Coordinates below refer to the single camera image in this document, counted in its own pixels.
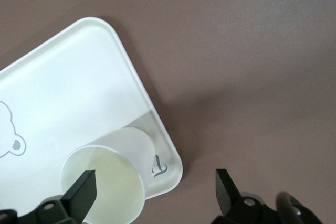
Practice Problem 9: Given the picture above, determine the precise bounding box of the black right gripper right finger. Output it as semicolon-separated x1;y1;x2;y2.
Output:
211;168;322;224

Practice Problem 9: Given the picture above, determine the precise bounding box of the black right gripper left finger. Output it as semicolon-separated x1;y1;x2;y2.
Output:
0;170;98;224

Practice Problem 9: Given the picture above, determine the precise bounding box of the white paper cup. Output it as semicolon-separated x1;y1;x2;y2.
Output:
59;126;155;224

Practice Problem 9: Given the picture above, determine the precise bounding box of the white bear print tray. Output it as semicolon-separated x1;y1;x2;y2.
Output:
0;16;184;210

